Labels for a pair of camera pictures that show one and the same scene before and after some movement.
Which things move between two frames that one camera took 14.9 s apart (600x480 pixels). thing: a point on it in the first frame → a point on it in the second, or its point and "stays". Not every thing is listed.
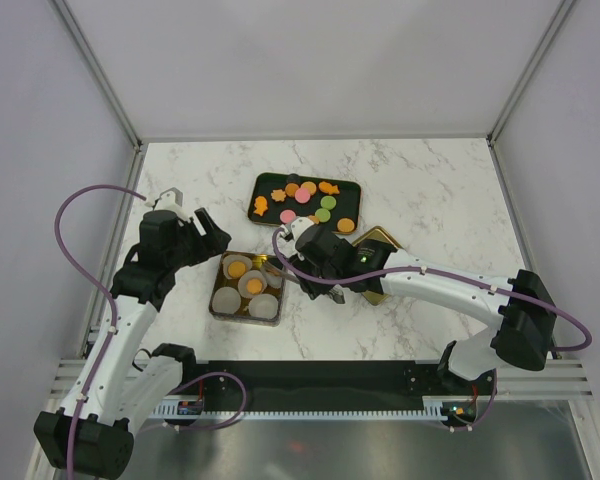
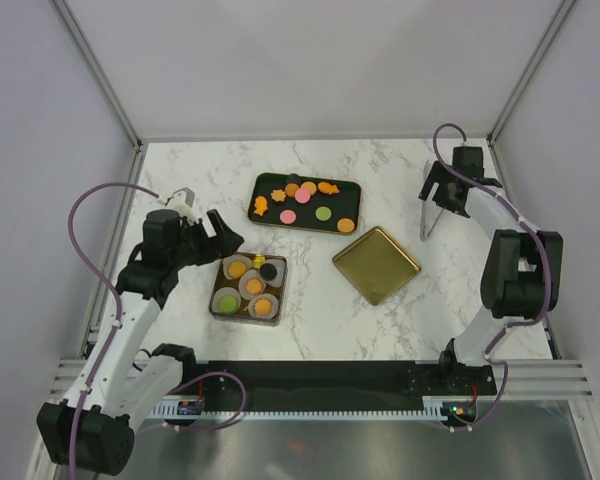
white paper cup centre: (251, 283) stays
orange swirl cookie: (254, 285) stays
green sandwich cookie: (328, 202) → (228, 303)
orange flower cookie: (278, 195) stays
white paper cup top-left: (235, 265) stays
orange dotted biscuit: (236, 269) stays
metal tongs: (336, 292) → (423, 237)
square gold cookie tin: (249, 289) stays
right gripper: (314, 289) → (435, 175)
